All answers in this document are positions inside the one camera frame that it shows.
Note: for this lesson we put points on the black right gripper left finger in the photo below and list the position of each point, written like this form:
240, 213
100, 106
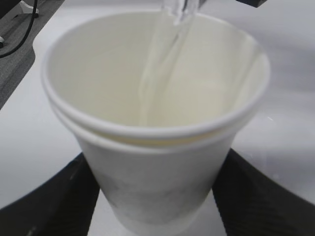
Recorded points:
62, 206

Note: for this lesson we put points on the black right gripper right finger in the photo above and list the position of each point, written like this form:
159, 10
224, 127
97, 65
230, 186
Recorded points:
251, 204

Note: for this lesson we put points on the white paper cup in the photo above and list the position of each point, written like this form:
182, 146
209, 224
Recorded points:
92, 78
155, 180

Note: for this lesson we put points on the clear green-label water bottle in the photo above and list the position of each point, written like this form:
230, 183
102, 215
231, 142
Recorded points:
177, 12

